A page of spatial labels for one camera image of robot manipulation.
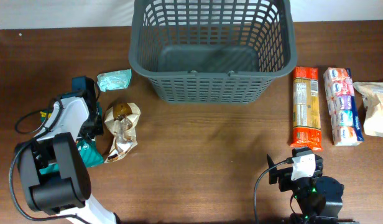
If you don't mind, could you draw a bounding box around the beige Pantree snack bag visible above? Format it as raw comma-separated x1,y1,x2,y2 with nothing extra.
104,103,141,164

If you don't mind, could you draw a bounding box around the green Nescafe coffee bag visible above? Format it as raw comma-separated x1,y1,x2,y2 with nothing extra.
39,103,104,175

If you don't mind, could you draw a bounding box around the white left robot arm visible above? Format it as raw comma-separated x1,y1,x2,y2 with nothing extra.
8,76,121,223

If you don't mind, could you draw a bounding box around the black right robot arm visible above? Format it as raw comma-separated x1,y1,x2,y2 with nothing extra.
267,146,357,224

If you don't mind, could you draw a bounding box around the light teal small packet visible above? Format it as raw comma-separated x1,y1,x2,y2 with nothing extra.
97,69,132,92

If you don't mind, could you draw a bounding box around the orange spaghetti packet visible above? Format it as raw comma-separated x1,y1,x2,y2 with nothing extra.
291,67,323,151

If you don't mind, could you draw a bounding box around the Kleenex tissue multipack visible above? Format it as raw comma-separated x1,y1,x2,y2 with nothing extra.
323,67,364,146

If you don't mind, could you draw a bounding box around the grey plastic basket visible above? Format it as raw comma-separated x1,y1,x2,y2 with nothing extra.
129,0,297,104

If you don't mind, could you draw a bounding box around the beige paper pouch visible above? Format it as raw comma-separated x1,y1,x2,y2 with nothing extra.
353,82,383,138

